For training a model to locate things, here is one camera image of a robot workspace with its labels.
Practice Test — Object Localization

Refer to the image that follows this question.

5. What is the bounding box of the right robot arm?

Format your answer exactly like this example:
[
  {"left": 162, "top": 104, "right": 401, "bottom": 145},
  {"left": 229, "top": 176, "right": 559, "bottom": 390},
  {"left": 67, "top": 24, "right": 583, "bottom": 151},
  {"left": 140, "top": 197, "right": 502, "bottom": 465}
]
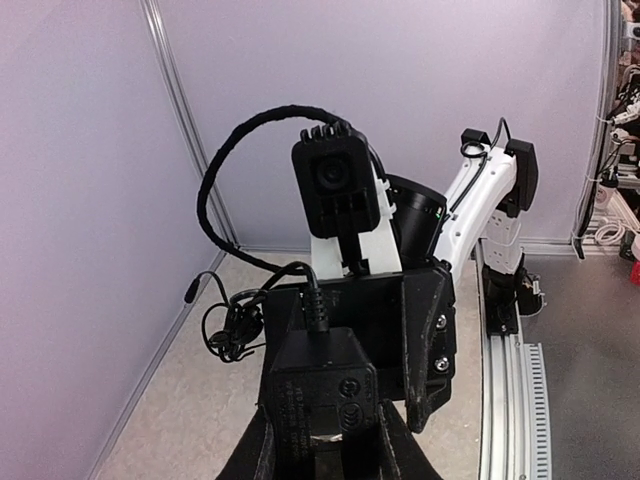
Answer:
[{"left": 196, "top": 105, "right": 539, "bottom": 433}]

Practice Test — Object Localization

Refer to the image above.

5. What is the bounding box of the background equipment with cables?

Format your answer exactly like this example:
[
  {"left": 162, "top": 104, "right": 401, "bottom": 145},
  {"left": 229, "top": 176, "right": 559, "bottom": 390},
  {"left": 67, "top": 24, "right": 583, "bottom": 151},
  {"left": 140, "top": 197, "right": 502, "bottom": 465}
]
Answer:
[{"left": 570, "top": 1, "right": 639, "bottom": 261}]

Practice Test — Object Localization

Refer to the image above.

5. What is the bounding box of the right aluminium corner post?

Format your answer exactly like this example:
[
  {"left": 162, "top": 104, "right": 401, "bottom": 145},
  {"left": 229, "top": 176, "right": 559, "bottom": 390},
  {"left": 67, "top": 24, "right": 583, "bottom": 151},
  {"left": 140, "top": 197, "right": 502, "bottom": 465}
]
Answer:
[{"left": 140, "top": 0, "right": 239, "bottom": 247}]

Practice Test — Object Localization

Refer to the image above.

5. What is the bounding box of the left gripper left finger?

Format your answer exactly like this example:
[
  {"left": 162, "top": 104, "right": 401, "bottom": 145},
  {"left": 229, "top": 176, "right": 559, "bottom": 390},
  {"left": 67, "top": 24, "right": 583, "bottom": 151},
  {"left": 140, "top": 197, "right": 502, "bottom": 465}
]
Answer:
[{"left": 217, "top": 404, "right": 278, "bottom": 480}]

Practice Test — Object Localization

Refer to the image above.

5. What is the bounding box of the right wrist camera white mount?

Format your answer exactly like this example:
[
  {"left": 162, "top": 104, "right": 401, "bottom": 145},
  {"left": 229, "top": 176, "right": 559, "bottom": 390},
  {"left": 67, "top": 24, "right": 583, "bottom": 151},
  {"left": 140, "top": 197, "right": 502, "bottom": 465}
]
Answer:
[{"left": 289, "top": 122, "right": 404, "bottom": 281}]

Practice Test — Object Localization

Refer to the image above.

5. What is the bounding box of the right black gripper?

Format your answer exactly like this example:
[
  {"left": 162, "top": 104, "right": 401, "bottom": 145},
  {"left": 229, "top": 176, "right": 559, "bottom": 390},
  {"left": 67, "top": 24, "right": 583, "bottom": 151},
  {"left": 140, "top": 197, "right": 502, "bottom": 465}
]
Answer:
[{"left": 263, "top": 260, "right": 456, "bottom": 434}]

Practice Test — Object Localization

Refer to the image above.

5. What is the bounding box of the aluminium front rail frame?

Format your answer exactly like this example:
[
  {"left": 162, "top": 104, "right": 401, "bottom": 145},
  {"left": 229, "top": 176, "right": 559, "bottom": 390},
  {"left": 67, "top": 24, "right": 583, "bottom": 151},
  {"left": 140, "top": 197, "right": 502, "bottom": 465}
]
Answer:
[{"left": 474, "top": 246, "right": 553, "bottom": 479}]

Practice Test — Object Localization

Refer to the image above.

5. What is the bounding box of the black power adapter with cable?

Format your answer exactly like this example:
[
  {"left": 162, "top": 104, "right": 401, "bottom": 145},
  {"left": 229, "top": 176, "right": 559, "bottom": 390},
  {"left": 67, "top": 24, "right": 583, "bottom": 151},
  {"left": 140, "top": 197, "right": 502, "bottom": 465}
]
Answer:
[{"left": 202, "top": 261, "right": 378, "bottom": 479}]

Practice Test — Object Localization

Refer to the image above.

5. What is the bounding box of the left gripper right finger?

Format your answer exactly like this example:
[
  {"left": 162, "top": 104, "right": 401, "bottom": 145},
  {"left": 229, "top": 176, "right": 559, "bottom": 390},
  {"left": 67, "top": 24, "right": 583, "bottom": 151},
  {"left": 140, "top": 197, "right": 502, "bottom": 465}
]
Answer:
[{"left": 377, "top": 399, "right": 443, "bottom": 480}]

